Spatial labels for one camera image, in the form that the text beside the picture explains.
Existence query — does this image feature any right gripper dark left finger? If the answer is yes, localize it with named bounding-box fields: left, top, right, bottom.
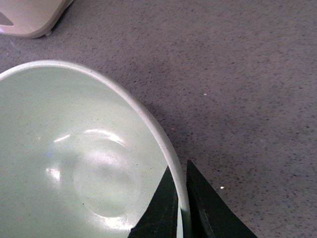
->
left=129, top=167, right=178, bottom=238

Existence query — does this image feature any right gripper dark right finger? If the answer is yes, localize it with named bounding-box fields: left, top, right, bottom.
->
left=186, top=160, right=256, bottom=238

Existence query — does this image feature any green bowl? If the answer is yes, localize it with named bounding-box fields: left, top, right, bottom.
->
left=0, top=60, right=192, bottom=238

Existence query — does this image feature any cream toaster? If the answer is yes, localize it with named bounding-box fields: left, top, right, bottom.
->
left=0, top=0, right=73, bottom=38

